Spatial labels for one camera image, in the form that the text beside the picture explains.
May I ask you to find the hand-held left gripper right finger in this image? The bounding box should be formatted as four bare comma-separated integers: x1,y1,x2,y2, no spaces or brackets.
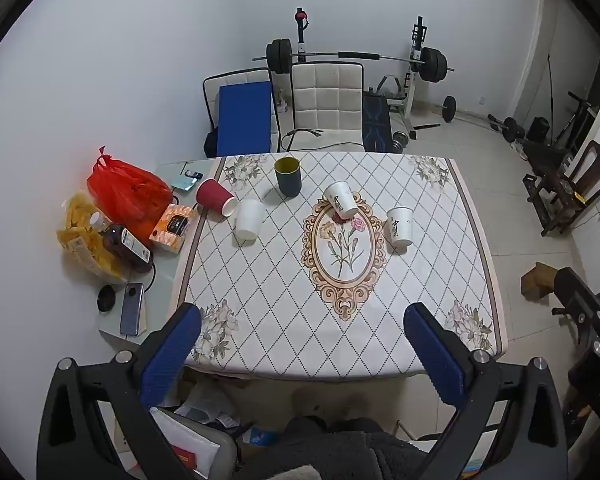
403,302,567,480

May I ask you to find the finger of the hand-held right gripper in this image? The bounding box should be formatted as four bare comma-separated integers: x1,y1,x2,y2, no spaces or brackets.
552,267,600,347

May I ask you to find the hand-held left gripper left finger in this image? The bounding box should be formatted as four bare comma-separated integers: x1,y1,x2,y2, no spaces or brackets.
36,303,203,480

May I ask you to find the white printed paper cup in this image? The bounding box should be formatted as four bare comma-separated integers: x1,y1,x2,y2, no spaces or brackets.
386,207,414,248
323,181,359,221

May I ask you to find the plain white paper cup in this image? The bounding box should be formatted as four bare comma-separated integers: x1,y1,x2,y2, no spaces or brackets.
235,199,264,241

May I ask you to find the red ribbed paper cup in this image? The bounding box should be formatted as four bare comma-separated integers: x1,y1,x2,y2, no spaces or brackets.
196,178,238,218

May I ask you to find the wooden block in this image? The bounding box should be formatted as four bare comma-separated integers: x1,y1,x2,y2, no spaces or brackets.
520,261,557,301

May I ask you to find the grey smartphone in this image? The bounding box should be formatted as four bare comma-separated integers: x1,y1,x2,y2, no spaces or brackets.
119,283,145,337

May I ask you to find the black round lid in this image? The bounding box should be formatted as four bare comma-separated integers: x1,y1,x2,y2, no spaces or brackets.
97,284,117,313

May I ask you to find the grey box with red booklet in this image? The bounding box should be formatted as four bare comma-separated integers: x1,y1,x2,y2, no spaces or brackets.
149,406,239,480

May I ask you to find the dark wooden chair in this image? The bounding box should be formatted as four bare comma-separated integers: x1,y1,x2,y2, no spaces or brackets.
522,140,600,237

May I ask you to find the brown bottle with label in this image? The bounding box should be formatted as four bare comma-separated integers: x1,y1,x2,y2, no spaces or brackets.
101,224,154,274

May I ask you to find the orange tissue pack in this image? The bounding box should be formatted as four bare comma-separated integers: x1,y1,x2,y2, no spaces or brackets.
148,204,197,254

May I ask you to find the floral diamond-pattern tablecloth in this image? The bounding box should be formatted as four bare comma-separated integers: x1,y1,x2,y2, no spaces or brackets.
172,151,506,379

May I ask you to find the person's dark fleece clothing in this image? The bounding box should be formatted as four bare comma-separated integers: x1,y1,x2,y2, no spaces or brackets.
237,414,433,480

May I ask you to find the yellow plastic bag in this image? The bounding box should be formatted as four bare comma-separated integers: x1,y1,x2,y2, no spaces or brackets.
56,191,131,282

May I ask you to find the red plastic bag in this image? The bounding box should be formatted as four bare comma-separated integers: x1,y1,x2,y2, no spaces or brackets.
86,146,175,242

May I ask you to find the black bag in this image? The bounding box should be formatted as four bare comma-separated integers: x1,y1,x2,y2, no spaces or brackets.
527,116,551,144

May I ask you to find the black kick scooter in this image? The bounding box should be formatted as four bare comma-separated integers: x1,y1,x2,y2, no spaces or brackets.
550,91,599,152

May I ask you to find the teal card packet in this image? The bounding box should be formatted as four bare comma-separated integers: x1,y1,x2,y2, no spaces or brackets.
170,162,204,192

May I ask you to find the pair of black dumbbells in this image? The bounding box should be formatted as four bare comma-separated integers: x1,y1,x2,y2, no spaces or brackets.
487,112,527,144

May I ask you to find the dark mug with yellow inside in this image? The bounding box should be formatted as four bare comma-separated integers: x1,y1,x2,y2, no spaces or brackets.
274,156,301,197

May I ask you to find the black bench pad blue pattern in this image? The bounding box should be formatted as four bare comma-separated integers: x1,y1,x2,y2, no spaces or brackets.
362,94,396,154

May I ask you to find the blue mat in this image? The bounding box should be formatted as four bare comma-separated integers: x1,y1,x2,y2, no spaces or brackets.
216,80,274,157

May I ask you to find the white padded chair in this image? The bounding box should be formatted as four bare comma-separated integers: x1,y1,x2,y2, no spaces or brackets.
280,61,366,154

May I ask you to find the black-framed white chair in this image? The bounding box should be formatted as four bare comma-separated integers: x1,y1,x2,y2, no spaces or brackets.
202,67,282,157

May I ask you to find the weight bench rack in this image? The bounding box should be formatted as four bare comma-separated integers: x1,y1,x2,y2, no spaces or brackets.
293,7,431,141

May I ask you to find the barbell with black plates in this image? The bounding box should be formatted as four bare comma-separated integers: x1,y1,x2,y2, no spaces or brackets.
252,37,456,84

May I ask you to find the black cable on chair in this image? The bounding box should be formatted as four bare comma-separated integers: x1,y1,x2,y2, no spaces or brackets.
282,128,324,151

